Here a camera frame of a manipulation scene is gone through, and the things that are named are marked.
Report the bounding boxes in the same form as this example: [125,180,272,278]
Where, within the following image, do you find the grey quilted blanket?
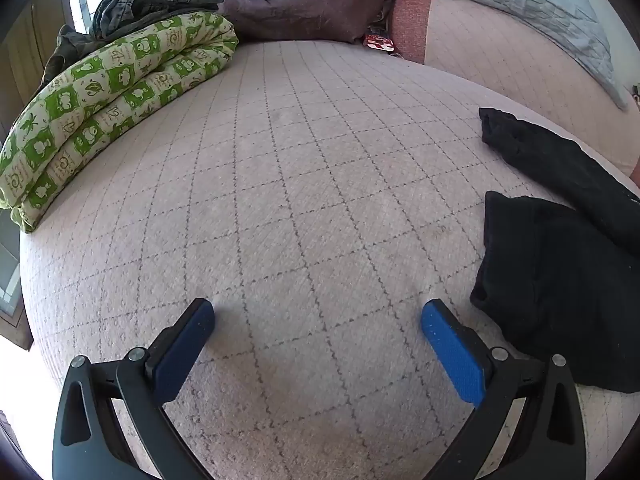
[357,0,630,111]

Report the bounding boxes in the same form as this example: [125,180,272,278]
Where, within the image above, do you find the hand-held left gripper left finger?
[52,298,217,480]

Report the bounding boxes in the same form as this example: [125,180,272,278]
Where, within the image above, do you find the pink bolster pillow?
[392,0,638,178]

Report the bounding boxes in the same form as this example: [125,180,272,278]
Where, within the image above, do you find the purple blanket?
[217,0,396,45]

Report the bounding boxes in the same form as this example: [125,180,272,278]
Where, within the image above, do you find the dark grey clothing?
[42,0,226,96]

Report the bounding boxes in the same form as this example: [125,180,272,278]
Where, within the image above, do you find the green patterned quilt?
[0,11,240,234]

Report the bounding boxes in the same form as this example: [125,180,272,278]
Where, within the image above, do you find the pink quilted bed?
[19,40,640,480]

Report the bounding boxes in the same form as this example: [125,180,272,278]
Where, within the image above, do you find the black pants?
[470,107,640,394]

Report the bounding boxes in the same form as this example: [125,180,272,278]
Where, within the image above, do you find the red packet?
[364,32,398,56]

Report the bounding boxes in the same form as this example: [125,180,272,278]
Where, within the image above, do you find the wooden door frame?
[0,0,71,126]

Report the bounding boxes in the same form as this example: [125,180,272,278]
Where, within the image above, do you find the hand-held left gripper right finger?
[420,299,588,480]

